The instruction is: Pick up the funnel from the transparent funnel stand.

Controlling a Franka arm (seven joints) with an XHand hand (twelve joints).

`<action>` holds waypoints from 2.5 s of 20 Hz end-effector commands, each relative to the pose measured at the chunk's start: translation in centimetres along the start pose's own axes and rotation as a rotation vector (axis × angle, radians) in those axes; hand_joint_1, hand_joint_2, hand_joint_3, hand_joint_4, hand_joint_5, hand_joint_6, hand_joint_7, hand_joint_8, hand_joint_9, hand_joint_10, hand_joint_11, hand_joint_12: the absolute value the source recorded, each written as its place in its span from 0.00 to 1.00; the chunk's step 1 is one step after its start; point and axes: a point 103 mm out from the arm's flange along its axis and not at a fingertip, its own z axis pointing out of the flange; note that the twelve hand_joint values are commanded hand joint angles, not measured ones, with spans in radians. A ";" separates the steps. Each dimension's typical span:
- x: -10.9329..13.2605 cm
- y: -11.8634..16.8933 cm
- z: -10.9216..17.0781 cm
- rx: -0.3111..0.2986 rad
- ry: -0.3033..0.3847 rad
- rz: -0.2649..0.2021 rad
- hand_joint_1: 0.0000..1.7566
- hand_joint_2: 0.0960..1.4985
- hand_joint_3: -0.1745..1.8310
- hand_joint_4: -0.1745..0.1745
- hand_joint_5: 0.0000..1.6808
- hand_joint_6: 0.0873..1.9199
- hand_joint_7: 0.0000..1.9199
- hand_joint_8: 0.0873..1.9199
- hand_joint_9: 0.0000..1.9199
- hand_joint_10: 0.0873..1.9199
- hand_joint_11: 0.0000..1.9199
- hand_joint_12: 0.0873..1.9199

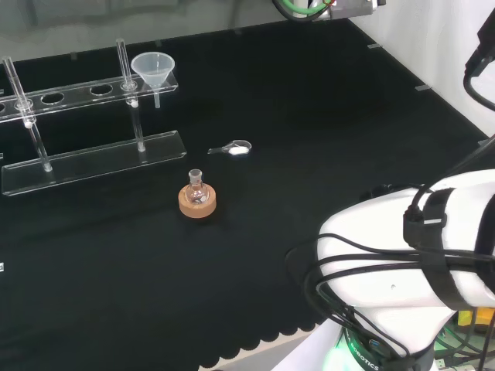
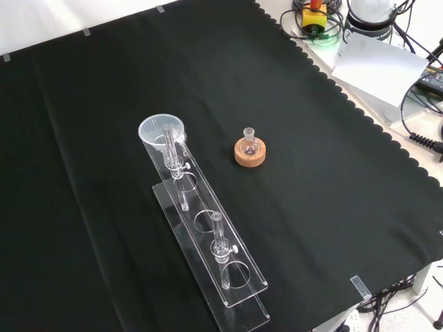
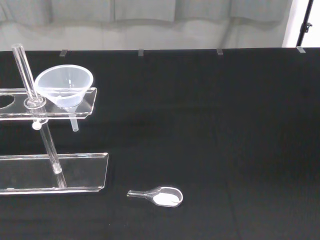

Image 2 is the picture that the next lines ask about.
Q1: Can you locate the clear plastic funnel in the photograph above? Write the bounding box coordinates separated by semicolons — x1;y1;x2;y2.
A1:
138;113;188;157

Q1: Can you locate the clear acrylic funnel stand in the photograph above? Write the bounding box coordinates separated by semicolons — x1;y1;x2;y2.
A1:
138;119;271;332

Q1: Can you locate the small round-bottom glass flask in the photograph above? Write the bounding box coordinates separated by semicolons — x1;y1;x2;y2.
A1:
242;127;260;156

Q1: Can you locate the black cloth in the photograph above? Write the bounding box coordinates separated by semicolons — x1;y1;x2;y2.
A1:
0;0;443;332

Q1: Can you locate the yellow stop button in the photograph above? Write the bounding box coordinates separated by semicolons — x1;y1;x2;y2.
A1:
301;0;328;35

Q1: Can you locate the pale board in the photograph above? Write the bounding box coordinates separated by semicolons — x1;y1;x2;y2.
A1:
331;33;430;109

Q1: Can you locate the black power adapter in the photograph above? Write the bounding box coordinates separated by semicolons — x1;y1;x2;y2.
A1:
417;65;443;97

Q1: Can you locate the white table leg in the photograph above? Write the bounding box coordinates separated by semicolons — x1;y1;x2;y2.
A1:
413;264;433;295

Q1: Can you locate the black tripod leg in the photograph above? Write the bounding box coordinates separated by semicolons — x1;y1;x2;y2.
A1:
426;43;443;66

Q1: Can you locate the cork ring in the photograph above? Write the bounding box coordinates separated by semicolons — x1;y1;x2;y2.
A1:
234;137;268;168

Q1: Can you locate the black cable loop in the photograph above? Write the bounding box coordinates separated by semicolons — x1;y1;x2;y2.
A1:
279;0;347;39

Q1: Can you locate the green cable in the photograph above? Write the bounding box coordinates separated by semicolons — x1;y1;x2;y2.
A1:
306;20;347;46

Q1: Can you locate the black cable with ribbed end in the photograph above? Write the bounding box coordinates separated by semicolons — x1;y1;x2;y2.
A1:
401;77;443;156

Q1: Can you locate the black cable bundle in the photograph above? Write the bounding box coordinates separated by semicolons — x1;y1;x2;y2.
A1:
359;275;430;332

